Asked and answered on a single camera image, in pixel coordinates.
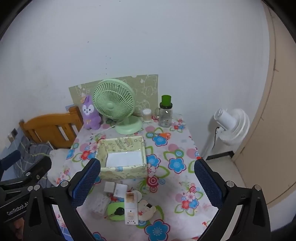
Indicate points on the white charger block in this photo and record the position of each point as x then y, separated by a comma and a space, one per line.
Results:
120, 191
109, 186

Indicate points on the yellow printed storage box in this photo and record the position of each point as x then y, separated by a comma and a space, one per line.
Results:
122, 170

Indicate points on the glass jar mug green lid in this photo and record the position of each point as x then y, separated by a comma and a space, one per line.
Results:
165, 115

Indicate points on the beige wooden door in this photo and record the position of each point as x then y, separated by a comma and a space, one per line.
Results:
272, 115

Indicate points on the white pillow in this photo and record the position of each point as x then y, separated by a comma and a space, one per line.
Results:
57, 160

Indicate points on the blue paper sheet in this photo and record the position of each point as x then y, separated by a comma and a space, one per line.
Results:
69, 107

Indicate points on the purple plush toy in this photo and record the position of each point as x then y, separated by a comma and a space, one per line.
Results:
90, 113

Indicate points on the grey plaid blanket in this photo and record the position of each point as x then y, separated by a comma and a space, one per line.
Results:
23, 153

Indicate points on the green oval case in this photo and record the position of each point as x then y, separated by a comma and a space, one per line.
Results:
112, 206

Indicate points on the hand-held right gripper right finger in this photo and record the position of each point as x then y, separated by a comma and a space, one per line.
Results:
208, 183

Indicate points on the long white power adapter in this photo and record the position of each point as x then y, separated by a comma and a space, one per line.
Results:
130, 208

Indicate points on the green printed board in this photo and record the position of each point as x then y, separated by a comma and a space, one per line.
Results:
145, 88

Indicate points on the cream bear-shaped gadget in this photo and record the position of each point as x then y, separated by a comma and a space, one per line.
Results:
146, 208

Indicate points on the black car key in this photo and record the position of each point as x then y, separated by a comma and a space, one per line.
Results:
119, 211

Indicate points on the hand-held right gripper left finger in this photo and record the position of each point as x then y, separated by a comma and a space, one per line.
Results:
86, 183

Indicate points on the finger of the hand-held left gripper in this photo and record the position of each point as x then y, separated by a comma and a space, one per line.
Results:
40, 166
9, 158

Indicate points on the cotton swab container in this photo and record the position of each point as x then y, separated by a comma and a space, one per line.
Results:
146, 115

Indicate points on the white floor fan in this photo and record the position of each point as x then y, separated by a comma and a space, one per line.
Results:
233, 125

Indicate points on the clear plastic packet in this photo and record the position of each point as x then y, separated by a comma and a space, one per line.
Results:
99, 204

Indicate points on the green desk fan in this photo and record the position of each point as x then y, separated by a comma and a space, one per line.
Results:
113, 99

